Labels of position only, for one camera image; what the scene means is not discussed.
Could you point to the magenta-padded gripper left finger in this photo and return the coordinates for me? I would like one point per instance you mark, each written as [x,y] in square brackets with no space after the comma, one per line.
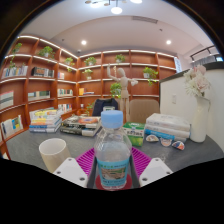
[70,171]

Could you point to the stack of dark books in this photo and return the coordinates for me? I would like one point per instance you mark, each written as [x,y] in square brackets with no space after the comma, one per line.
[80,125]

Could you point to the green and white box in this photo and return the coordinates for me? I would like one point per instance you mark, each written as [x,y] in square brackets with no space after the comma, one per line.
[135,133]

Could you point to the white wall switch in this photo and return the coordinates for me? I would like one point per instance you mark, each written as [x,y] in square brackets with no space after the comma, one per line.
[174,99]

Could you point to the small white-green carton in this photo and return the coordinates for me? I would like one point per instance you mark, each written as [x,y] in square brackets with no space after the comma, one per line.
[108,108]

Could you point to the white ceramic jug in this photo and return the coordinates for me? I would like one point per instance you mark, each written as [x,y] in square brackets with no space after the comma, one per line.
[199,121]

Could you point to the red-brown wooden shelf unit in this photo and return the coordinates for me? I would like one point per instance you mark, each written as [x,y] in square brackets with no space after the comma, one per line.
[43,86]

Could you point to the pink and white flowers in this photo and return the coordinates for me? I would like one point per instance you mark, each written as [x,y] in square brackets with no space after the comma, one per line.
[196,81]

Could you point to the ceiling air vent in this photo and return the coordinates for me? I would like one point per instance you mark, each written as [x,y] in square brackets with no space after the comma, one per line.
[144,19]

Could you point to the branched ceiling lamp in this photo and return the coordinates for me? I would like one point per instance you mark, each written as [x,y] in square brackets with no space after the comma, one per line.
[116,10]

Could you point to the clear blue-capped water bottle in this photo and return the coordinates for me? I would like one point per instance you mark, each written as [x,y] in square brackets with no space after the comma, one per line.
[112,156]

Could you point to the wooden artist mannequin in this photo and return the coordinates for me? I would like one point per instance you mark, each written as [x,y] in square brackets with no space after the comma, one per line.
[124,90]

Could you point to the tan upholstered chair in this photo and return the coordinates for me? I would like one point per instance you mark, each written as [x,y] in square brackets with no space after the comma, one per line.
[145,110]

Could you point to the recessed ceiling spotlight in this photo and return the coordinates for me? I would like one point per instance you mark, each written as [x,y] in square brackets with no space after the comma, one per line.
[83,42]
[168,42]

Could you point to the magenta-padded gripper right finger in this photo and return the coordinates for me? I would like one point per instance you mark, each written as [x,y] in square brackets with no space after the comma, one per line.
[155,171]

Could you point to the small painted stone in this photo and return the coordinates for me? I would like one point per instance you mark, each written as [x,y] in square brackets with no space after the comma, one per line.
[166,142]
[152,138]
[178,145]

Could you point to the stack of colourful books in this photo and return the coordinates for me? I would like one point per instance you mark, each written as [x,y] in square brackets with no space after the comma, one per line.
[45,120]

